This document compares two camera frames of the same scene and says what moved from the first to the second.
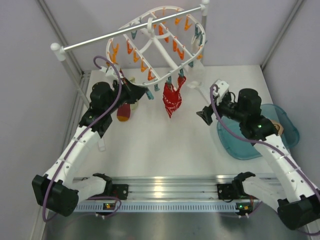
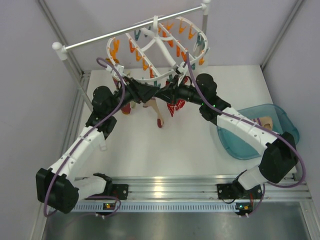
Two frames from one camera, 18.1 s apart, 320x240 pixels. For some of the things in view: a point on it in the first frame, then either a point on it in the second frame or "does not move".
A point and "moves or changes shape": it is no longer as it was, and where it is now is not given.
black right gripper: (206, 113) -> (170, 93)
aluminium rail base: (179, 194) does not move
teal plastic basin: (248, 151) does not move
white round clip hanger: (152, 54) moves or changes shape
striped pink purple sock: (279, 128) -> (153, 103)
